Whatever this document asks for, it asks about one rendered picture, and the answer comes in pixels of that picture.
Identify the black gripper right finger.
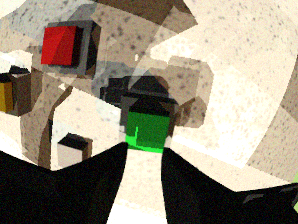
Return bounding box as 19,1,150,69
161,148,298,224

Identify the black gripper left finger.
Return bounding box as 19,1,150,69
0,141,129,224

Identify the yellow button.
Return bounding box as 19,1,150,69
0,72,32,117

